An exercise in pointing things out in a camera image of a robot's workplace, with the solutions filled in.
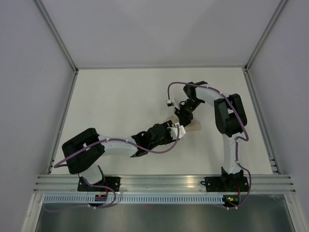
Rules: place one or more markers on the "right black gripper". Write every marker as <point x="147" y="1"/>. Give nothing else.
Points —
<point x="184" y="118"/>

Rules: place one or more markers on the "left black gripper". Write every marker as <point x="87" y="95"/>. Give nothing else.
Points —
<point x="167" y="124"/>

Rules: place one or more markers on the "beige cloth napkin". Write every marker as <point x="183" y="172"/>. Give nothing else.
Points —
<point x="195" y="125"/>

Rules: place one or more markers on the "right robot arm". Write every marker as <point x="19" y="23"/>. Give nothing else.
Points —
<point x="230" y="121"/>

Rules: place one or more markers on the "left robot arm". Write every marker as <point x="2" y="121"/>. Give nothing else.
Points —
<point x="82" y="152"/>

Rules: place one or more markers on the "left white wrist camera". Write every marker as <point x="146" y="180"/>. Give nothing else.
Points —
<point x="177" y="131"/>

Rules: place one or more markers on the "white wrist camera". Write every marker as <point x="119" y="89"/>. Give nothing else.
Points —
<point x="172" y="102"/>
<point x="177" y="131"/>

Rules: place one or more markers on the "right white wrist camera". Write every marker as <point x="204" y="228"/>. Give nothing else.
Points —
<point x="172" y="102"/>

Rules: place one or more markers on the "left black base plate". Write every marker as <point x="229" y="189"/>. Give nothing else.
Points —
<point x="112" y="182"/>

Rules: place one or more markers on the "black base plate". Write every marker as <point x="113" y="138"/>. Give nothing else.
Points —
<point x="112" y="182"/>
<point x="217" y="184"/>

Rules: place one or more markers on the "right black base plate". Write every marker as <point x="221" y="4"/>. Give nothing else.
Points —
<point x="217" y="184"/>

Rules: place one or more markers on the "aluminium mounting rail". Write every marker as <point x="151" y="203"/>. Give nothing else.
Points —
<point x="166" y="184"/>

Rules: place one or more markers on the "white slotted cable duct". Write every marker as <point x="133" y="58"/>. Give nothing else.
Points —
<point x="135" y="198"/>

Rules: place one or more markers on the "right aluminium frame post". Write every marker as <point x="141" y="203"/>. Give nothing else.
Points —
<point x="271" y="23"/>

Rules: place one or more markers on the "aluminium frame post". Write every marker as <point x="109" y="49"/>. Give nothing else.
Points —
<point x="56" y="35"/>
<point x="271" y="23"/>

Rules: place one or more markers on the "left aluminium frame post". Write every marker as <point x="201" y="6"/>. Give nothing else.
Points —
<point x="56" y="35"/>

